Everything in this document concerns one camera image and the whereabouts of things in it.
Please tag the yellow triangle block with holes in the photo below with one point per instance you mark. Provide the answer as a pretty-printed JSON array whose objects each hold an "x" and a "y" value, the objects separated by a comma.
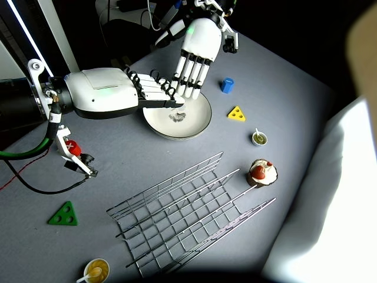
[{"x": 236, "y": 115}]

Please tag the green triangle block with holes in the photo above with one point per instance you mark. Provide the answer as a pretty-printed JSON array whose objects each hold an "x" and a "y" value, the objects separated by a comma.
[{"x": 63, "y": 218}]

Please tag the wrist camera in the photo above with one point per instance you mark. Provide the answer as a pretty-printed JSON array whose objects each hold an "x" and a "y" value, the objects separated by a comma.
[{"x": 230, "y": 42}]

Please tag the red cylinder with white cross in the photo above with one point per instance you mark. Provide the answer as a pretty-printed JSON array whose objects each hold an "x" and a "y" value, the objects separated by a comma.
[{"x": 75, "y": 148}]

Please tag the white backdrop sheet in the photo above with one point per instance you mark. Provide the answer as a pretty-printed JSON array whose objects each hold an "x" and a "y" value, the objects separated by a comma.
[{"x": 332, "y": 191}]

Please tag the white plate with leaf print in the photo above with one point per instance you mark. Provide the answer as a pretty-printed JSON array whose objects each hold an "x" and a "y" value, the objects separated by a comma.
[
  {"x": 176, "y": 138},
  {"x": 188, "y": 123}
]

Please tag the small white toy bowl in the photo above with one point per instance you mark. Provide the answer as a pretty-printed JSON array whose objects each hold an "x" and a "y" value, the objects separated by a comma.
[{"x": 263, "y": 141}]

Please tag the small white toy spoon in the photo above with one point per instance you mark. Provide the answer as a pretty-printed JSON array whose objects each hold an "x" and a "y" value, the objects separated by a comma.
[
  {"x": 94, "y": 272},
  {"x": 258, "y": 135}
]

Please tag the blue hexagonal block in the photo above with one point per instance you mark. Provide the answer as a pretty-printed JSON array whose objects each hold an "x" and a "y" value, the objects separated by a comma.
[{"x": 227, "y": 86}]

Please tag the yellow toy soup bowl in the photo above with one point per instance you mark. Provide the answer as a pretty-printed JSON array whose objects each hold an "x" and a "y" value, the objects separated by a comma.
[{"x": 101, "y": 265}]

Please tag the toy cupcake with cream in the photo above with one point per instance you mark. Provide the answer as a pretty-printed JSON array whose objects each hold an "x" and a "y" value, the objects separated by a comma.
[{"x": 262, "y": 175}]

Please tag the white frame post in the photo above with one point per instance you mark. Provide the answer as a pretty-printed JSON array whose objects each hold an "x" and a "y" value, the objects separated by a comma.
[{"x": 59, "y": 35}]

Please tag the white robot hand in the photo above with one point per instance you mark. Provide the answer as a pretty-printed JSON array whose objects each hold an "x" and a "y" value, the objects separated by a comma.
[
  {"x": 100, "y": 91},
  {"x": 203, "y": 38}
]

